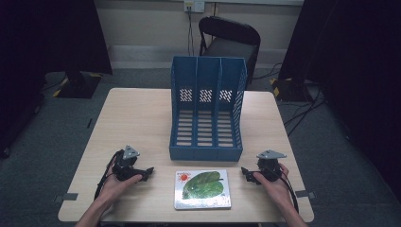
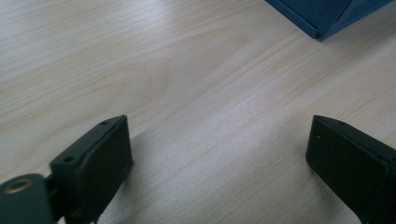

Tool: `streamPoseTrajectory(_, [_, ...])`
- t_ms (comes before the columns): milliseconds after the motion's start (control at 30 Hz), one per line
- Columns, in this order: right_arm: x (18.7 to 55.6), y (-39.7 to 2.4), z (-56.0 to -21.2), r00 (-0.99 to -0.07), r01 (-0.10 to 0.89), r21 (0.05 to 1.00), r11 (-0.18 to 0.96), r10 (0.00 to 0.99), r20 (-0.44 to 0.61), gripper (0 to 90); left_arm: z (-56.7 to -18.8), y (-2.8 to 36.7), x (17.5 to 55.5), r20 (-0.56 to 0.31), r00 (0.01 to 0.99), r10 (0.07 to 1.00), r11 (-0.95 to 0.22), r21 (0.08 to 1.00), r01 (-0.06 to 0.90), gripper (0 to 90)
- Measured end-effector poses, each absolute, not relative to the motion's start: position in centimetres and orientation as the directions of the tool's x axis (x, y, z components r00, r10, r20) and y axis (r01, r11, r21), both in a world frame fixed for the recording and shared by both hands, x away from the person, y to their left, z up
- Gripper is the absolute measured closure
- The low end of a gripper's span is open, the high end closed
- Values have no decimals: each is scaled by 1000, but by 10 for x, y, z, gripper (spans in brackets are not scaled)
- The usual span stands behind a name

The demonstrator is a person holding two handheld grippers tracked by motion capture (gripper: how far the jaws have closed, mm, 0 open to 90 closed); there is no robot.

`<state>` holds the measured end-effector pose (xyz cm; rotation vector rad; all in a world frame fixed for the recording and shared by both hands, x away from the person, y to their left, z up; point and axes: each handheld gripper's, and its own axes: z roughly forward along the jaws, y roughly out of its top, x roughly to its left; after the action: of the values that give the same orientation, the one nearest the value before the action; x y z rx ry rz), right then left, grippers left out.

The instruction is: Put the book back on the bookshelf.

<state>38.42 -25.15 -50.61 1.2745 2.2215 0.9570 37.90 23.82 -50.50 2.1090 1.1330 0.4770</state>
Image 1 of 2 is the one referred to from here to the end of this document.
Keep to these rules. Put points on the person's left hand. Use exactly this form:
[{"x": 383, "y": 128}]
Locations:
[{"x": 118, "y": 187}]

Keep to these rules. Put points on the dark curtain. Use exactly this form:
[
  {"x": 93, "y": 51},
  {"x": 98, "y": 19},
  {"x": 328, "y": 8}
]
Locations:
[{"x": 356, "y": 63}]

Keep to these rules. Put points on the blue three-slot file rack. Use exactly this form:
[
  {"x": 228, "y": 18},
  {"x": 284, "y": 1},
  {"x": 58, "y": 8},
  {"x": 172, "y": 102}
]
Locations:
[{"x": 206, "y": 153}]

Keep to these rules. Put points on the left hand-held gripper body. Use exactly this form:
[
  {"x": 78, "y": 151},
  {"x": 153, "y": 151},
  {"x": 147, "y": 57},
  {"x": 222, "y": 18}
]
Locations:
[{"x": 124, "y": 165}]

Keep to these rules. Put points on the black stand base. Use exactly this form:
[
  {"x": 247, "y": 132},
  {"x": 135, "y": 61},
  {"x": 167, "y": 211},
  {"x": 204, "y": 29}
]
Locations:
[
  {"x": 78, "y": 85},
  {"x": 291, "y": 90}
]

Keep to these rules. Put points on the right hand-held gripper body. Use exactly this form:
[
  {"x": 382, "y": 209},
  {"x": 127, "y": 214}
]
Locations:
[{"x": 268, "y": 165}]

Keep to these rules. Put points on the black folding chair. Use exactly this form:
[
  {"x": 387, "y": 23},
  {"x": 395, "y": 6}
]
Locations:
[{"x": 231, "y": 41}]

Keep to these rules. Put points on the grey tape strip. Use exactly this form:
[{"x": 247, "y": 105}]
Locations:
[
  {"x": 67, "y": 197},
  {"x": 305, "y": 194}
]

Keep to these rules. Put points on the white wall socket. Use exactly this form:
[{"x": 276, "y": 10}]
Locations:
[{"x": 194, "y": 5}]

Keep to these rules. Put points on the person's right hand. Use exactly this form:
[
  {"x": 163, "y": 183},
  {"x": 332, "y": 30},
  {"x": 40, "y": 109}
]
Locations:
[{"x": 275, "y": 187}]

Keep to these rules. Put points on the green leaf picture book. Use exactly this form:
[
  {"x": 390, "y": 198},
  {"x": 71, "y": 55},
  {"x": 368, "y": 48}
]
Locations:
[{"x": 201, "y": 189}]

